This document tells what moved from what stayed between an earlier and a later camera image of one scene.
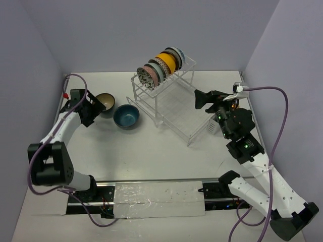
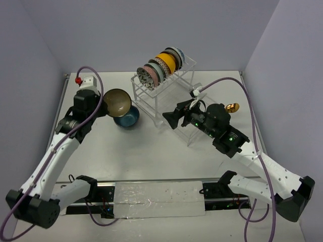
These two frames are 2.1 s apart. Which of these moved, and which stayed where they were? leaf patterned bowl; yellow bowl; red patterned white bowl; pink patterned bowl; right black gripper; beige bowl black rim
Moved: right black gripper; beige bowl black rim
Stayed: leaf patterned bowl; yellow bowl; pink patterned bowl; red patterned white bowl
